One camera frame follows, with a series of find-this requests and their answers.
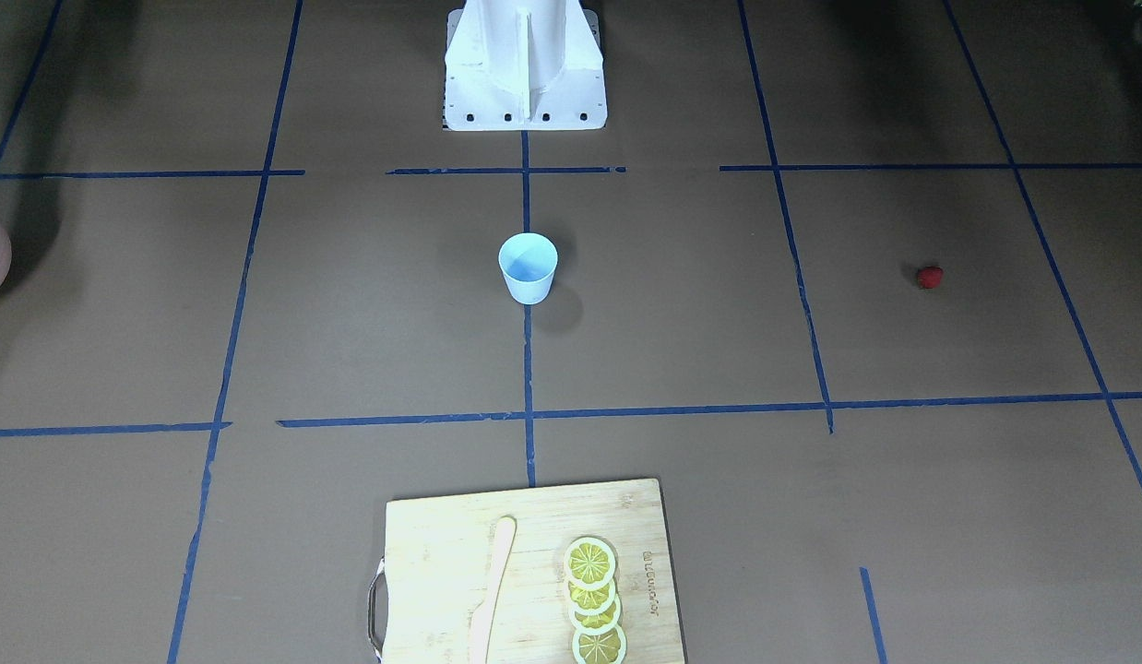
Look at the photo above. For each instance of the white camera mast base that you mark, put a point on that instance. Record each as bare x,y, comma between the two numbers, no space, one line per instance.
523,66

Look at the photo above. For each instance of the lemon slice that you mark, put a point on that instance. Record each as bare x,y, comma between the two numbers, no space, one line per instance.
591,601
607,647
589,563
598,623

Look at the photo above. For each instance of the lemon slice top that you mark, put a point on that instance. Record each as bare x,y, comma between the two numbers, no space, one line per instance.
589,563

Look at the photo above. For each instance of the yellow plastic knife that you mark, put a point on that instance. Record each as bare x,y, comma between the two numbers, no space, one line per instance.
482,617

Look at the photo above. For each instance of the light blue cup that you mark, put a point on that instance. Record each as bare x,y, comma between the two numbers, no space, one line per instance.
528,262

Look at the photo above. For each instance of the bamboo cutting board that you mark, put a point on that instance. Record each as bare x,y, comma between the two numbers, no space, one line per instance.
435,565

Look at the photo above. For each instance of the lemon slice bottom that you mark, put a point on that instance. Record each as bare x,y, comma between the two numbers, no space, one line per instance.
607,647

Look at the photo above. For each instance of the red strawberry on table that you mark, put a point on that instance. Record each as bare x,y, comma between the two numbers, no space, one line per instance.
929,277

